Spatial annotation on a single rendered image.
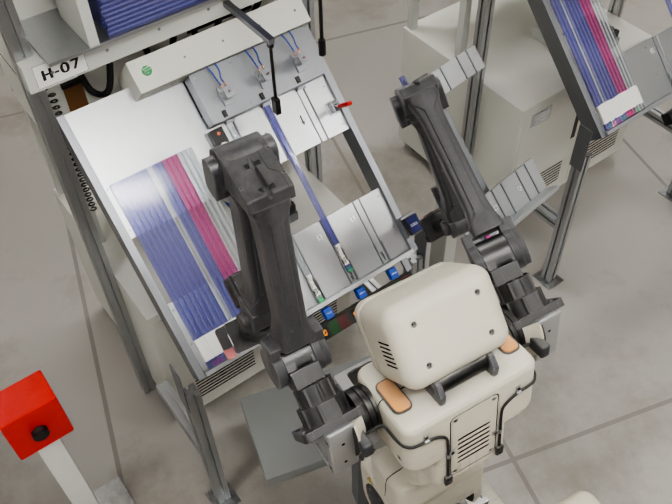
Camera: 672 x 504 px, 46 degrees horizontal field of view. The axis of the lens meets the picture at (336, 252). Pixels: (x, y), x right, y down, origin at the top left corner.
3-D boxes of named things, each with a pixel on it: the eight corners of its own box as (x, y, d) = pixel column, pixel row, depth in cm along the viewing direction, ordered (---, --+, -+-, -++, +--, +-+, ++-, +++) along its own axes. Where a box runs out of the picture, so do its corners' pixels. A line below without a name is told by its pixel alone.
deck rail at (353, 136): (407, 250, 227) (418, 249, 221) (402, 253, 226) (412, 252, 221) (293, 20, 218) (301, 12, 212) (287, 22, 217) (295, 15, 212)
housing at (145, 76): (293, 37, 219) (311, 20, 206) (132, 108, 201) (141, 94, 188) (279, 10, 218) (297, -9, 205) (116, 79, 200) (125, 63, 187)
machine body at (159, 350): (351, 325, 293) (349, 208, 246) (184, 429, 267) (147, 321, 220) (255, 222, 328) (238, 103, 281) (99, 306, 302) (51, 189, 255)
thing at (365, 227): (404, 249, 224) (410, 248, 221) (200, 371, 199) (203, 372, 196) (374, 188, 221) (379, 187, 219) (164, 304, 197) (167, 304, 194)
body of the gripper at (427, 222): (416, 221, 205) (430, 218, 199) (447, 203, 209) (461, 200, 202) (428, 243, 206) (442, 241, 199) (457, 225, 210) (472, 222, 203)
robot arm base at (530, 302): (515, 331, 144) (566, 304, 148) (496, 291, 144) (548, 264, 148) (492, 333, 152) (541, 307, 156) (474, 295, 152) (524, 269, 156)
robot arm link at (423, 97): (384, 76, 156) (431, 54, 155) (389, 99, 169) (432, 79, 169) (484, 283, 148) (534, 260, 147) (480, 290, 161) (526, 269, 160)
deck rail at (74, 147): (200, 374, 202) (206, 376, 196) (193, 379, 201) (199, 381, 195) (61, 119, 193) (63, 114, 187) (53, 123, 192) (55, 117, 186)
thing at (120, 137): (342, 132, 221) (349, 128, 217) (127, 240, 197) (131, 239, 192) (287, 22, 217) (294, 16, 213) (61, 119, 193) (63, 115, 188)
